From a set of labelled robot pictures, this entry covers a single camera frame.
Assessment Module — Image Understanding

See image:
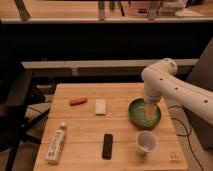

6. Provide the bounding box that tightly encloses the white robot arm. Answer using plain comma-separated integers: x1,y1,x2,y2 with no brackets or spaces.
141,58,213,125

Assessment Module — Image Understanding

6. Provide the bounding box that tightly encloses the green bowl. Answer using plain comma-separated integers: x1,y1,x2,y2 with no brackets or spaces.
128,98,161,130

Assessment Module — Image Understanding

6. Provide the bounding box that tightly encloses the clear plastic cup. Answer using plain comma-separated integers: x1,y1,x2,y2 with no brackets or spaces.
136,130,158,156

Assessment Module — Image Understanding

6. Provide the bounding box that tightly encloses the wooden table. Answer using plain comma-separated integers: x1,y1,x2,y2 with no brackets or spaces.
33,83,187,171

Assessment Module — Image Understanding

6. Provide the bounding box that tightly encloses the black remote control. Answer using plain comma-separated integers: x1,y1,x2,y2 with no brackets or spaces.
102,134,113,159

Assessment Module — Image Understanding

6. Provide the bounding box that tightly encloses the white sponge block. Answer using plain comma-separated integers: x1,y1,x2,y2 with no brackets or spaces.
95,99,106,115

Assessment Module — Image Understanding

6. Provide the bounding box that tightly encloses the white plastic bottle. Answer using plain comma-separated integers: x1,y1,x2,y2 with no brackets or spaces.
45,122,66,164

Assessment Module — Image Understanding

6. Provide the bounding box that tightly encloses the black chair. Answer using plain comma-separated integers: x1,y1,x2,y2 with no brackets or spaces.
0,62,49,171

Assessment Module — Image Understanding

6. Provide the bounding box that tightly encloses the black cable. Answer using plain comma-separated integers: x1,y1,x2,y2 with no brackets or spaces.
167,105,204,171

